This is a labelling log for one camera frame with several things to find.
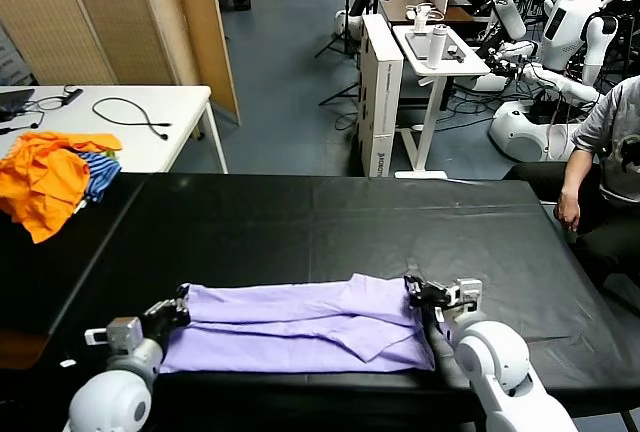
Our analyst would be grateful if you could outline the tall white cardboard box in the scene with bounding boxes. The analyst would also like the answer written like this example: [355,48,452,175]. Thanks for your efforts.
[357,14,405,178]

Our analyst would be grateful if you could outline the brown wooden desk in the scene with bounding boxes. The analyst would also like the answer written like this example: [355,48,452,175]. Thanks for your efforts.
[378,0,494,26]

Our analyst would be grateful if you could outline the black looped cable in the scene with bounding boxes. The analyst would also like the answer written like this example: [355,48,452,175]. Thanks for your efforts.
[92,96,174,142]

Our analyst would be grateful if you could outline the small white robot base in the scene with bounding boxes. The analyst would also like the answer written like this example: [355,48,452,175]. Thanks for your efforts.
[333,10,364,37]

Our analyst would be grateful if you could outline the person's right forearm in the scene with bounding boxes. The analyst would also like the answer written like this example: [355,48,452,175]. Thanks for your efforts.
[558,148,596,198]

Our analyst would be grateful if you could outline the black table cover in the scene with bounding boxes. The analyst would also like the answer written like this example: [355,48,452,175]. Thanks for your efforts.
[47,173,640,406]

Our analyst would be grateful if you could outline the black tripod stand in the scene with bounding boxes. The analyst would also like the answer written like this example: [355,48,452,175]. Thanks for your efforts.
[314,0,364,61]

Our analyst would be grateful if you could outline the white headset on stand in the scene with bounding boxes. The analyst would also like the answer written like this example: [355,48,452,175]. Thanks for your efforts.
[405,3,446,33]

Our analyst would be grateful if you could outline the seated person grey t-shirt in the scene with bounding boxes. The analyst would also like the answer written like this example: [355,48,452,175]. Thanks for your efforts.
[502,75,640,303]

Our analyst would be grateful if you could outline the white humanoid robot black screen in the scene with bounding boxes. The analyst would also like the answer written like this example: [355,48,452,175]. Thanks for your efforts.
[469,0,621,163]

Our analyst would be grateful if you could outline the white standing desk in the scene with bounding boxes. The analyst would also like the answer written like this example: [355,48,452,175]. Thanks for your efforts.
[393,24,492,181]

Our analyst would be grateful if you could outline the wooden folding screen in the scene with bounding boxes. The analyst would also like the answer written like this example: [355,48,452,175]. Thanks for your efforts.
[0,0,242,126]

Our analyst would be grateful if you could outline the black laptop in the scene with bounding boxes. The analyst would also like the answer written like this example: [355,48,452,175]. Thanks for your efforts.
[0,88,37,123]

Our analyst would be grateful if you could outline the orange garment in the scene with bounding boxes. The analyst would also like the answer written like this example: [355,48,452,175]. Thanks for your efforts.
[0,130,123,245]

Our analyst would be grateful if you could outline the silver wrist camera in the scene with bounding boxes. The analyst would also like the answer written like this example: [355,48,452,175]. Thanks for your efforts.
[83,316,144,351]
[447,277,484,313]

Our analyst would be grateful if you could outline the person's right hand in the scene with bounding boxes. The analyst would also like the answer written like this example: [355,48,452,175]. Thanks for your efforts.
[556,190,583,233]

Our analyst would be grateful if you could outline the grey tablet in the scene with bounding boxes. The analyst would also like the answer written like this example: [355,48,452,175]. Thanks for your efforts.
[404,31,466,62]

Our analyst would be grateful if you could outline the lavender t-shirt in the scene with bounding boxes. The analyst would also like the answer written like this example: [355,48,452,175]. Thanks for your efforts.
[159,273,436,375]

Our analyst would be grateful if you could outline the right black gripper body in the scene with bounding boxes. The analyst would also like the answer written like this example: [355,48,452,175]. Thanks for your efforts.
[414,281,454,311]

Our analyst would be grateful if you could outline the thin black earphone cable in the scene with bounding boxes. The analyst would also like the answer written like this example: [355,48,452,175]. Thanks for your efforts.
[0,110,46,136]

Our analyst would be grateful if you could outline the white bottle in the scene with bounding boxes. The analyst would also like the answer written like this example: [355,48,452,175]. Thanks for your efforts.
[425,24,450,70]

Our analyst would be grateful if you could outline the white table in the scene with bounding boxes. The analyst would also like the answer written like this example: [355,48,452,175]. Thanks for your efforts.
[0,84,230,175]

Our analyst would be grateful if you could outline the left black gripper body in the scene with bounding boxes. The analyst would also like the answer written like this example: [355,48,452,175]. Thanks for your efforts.
[139,301,189,346]

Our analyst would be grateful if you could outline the black cable with adapter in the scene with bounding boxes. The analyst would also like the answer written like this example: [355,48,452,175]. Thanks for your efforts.
[19,84,85,113]

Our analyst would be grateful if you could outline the blue striped garment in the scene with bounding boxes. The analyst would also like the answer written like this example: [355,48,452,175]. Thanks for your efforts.
[74,150,123,203]

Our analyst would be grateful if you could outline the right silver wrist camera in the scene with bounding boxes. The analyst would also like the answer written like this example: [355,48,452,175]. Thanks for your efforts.
[447,277,484,313]

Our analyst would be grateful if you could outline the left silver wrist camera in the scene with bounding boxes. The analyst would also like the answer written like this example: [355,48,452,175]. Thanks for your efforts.
[83,316,144,351]

